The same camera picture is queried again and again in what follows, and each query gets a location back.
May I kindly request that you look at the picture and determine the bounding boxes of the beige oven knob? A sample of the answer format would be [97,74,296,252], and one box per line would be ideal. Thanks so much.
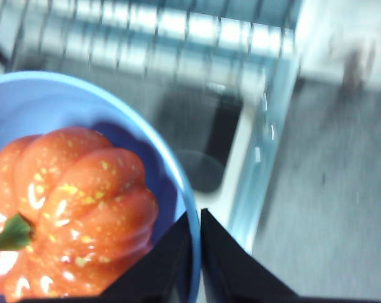
[341,44,377,95]

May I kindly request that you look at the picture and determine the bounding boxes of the white toaster oven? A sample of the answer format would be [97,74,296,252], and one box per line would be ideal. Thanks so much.
[0,0,381,94]

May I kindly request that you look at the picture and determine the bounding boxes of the blue bowl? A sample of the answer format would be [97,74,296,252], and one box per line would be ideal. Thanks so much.
[0,71,200,303]

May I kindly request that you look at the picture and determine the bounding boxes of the metal wire oven rack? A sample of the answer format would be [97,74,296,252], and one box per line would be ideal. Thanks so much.
[0,0,302,92]

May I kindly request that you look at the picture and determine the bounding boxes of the orange pumpkin with green stem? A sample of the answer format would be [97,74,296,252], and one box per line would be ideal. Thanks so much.
[0,126,160,299]

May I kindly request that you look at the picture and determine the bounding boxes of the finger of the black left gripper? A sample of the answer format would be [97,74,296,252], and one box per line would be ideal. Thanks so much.
[201,208,381,303]
[20,211,192,303]

